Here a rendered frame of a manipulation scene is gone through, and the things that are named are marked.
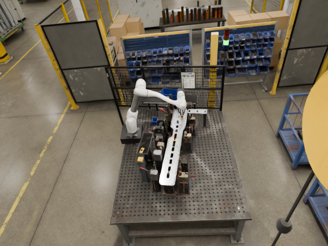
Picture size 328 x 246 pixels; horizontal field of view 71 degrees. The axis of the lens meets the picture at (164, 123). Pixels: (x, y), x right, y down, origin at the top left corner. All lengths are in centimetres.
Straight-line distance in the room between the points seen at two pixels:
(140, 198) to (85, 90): 334
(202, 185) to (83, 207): 197
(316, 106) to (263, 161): 401
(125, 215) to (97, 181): 143
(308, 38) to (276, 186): 293
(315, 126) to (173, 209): 264
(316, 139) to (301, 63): 541
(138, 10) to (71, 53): 492
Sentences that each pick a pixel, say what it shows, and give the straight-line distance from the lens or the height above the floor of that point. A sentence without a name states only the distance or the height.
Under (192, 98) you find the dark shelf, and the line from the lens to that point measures 377.
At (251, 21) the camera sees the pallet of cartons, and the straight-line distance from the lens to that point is 594.
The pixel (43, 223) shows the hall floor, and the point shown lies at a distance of 422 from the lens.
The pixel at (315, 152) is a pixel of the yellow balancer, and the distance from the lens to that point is 31.
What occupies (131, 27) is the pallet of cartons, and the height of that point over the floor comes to 88.
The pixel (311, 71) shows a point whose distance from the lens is 594.
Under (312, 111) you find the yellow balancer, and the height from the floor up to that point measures 307.
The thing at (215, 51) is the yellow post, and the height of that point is 176.
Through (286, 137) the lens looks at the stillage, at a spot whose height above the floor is 16.
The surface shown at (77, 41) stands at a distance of 507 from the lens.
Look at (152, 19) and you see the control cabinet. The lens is 968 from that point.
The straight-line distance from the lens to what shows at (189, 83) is 373.
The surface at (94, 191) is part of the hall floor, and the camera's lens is 414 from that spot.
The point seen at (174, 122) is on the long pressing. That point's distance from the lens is 337.
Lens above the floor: 325
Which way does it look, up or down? 42 degrees down
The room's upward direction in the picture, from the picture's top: 8 degrees counter-clockwise
